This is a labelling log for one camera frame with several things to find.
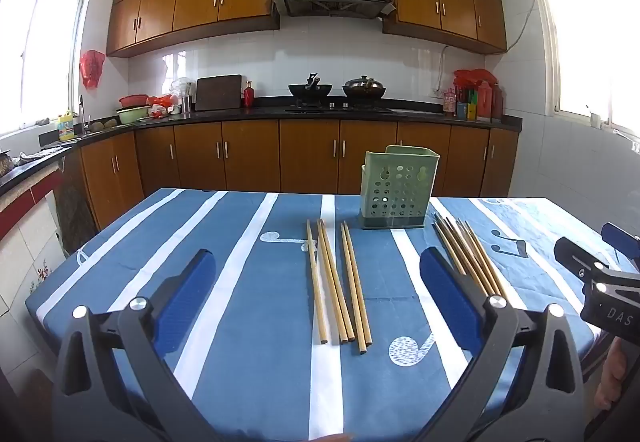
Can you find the metal faucet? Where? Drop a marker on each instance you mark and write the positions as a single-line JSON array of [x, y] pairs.
[[82, 115]]

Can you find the red plastic bag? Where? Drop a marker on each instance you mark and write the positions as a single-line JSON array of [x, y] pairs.
[[92, 67]]

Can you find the light wooden chopstick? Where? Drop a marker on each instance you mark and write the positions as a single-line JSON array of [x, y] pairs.
[[337, 279], [352, 287], [331, 279], [316, 292], [358, 287]]

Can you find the red bottle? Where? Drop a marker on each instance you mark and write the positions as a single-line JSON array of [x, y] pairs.
[[248, 96]]

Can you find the red and white bag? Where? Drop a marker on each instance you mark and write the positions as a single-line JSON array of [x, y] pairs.
[[160, 105]]

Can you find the steel cup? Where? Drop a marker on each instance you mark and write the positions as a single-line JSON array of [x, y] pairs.
[[186, 104]]

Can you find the person's right hand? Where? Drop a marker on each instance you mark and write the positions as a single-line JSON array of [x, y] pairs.
[[611, 382]]

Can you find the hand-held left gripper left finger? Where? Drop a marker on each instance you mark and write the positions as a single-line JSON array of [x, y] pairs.
[[190, 292]]

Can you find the blue white striped tablecloth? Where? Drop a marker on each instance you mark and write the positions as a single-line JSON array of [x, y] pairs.
[[250, 302]]

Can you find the green plastic basin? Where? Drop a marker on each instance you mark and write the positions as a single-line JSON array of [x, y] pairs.
[[132, 115]]

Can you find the dark cutting board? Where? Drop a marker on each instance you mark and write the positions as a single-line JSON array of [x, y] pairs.
[[218, 92]]

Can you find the green perforated chopstick holder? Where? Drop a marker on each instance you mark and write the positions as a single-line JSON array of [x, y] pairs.
[[397, 187]]

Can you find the wok with metal lid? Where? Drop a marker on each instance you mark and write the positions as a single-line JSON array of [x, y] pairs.
[[364, 87]]

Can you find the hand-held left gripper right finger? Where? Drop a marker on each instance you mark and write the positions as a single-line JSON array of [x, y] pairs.
[[447, 292]]

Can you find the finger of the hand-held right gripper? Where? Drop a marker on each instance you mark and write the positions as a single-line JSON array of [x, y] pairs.
[[622, 244], [580, 259]]

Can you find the wooden base cabinets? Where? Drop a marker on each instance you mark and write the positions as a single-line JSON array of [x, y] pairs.
[[250, 157]]

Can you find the black kitchen countertop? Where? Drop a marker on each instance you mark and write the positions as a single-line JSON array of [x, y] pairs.
[[260, 113]]

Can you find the white plastic bag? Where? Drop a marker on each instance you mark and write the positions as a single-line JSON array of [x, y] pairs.
[[181, 86]]

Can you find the red packages on counter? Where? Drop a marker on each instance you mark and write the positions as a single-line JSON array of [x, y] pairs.
[[487, 100]]

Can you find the red plastic basin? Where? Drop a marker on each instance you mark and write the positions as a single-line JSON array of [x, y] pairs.
[[133, 100]]

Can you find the black wok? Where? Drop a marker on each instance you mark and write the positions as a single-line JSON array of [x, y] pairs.
[[310, 90]]

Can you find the bundle of brown chopsticks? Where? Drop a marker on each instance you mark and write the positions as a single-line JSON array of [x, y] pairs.
[[465, 252]]

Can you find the yellow detergent bottle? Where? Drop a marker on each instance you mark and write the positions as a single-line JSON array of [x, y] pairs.
[[66, 128]]

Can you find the black gas stove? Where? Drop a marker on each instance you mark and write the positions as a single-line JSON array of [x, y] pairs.
[[340, 108]]

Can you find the window with white frame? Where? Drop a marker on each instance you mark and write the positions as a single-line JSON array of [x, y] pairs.
[[45, 52], [590, 42]]

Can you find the grey cloth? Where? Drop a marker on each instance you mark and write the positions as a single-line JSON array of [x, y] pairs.
[[45, 153]]

